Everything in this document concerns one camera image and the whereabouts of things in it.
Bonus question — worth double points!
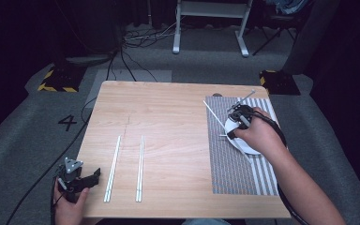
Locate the person's left hand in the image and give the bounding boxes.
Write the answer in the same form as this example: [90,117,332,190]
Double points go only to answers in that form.
[52,182,90,221]

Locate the long black floor cable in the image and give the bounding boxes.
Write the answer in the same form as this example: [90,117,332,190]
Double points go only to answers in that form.
[5,97,98,225]

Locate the right hand-held gripper cable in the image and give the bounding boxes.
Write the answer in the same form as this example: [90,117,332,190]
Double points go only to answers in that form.
[251,110,309,225]

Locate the dark grey post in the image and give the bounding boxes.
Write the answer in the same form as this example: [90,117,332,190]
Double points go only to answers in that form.
[281,0,341,76]

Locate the white round plate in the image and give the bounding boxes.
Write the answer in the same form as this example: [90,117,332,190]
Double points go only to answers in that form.
[224,115,263,157]

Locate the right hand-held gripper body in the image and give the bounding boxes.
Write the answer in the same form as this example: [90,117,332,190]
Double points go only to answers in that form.
[227,89,258,130]

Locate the tangle of floor cables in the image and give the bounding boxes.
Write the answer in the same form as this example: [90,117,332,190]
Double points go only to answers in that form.
[105,22,182,83]

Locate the black tripod stand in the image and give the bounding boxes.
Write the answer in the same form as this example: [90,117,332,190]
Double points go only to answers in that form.
[251,13,298,57]

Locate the person's right hand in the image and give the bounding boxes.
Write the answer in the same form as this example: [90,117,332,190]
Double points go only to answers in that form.
[233,107,288,158]

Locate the hand-held gripper cable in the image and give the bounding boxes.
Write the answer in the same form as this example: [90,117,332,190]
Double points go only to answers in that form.
[50,175,64,225]
[251,110,309,225]

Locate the left hand-held gripper cable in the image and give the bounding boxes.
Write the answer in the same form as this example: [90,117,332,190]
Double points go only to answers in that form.
[50,175,64,225]

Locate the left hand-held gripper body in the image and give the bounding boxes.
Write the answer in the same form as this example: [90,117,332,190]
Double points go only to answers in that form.
[55,157,85,203]

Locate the striped woven placemat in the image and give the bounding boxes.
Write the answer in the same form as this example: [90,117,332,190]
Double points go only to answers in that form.
[205,95,279,197]

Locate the blue cloth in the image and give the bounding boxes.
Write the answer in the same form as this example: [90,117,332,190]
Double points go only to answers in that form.
[264,0,312,16]

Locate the black yellow striped stand base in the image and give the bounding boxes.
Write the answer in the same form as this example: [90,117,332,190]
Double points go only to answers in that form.
[259,68,302,97]
[37,63,88,94]

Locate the white metal desk frame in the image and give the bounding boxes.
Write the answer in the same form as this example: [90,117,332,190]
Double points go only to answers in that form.
[172,0,253,58]

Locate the person's blue trousers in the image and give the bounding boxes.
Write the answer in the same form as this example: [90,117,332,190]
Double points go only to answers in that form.
[181,217,233,225]

